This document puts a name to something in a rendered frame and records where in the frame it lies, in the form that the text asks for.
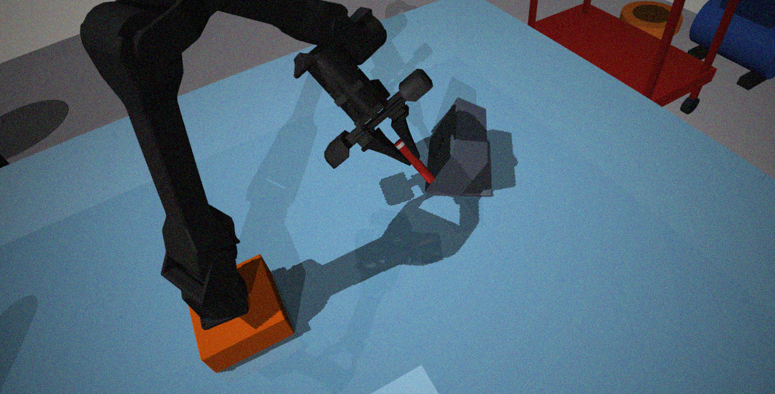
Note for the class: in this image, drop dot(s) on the dark red cylindrical peg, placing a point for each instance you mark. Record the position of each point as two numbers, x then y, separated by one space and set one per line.
416 163

